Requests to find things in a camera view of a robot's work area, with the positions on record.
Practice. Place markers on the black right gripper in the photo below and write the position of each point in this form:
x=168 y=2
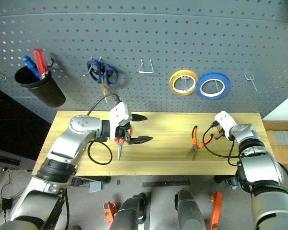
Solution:
x=224 y=137

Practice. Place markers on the black cup hook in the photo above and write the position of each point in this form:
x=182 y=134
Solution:
x=52 y=62

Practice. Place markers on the orange black clamp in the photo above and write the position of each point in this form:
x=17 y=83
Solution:
x=109 y=213
x=216 y=208

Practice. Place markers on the yellow tape roll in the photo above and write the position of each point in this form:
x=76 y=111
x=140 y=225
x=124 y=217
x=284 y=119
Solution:
x=182 y=72

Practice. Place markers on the metal hook holding blue tape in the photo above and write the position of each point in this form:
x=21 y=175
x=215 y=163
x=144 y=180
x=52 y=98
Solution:
x=216 y=86

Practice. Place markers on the grey blocks in cardboard box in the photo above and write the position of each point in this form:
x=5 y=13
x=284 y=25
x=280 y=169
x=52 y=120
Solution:
x=283 y=138

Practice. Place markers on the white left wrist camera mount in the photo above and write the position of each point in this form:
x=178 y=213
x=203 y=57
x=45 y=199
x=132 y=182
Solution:
x=118 y=115

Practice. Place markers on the small grey block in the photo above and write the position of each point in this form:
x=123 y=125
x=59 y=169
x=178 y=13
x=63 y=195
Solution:
x=96 y=188

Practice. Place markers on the metal scissors hook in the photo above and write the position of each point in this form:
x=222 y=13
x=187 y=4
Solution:
x=100 y=58

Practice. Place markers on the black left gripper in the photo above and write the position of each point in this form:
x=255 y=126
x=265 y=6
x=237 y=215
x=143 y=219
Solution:
x=123 y=133

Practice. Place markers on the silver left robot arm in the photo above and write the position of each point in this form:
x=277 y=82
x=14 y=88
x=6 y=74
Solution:
x=72 y=143

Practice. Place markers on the black power adapter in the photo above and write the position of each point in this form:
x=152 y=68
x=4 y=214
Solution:
x=6 y=204

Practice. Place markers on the black table foot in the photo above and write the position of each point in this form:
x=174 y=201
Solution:
x=224 y=179

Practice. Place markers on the brown cardboard box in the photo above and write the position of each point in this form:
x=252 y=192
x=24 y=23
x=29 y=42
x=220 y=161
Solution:
x=283 y=153

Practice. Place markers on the empty metal double-prong hook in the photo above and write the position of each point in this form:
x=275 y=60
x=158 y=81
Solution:
x=254 y=83

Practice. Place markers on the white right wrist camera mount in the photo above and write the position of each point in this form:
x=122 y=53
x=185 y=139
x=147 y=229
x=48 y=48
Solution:
x=224 y=119

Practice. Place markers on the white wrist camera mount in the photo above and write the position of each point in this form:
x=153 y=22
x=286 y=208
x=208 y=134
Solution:
x=118 y=115
x=224 y=119

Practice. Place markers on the white board panel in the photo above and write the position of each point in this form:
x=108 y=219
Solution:
x=285 y=110

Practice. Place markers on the metal hook holding yellow tape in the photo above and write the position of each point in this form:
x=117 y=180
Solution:
x=187 y=83

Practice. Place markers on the blue tape roll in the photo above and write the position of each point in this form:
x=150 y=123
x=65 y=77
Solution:
x=213 y=75

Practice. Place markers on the black flat strip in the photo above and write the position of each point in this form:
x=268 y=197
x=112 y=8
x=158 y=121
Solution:
x=165 y=183

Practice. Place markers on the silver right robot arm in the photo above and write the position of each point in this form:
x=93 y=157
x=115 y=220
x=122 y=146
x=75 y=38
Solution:
x=261 y=167

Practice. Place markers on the black plastic cup holder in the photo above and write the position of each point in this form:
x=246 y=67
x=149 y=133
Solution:
x=48 y=93

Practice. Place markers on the dark grey rounded shape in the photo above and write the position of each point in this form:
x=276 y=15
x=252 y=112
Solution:
x=127 y=213
x=189 y=210

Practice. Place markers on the grey metal pegboard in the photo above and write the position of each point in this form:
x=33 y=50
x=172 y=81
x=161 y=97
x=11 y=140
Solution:
x=158 y=36

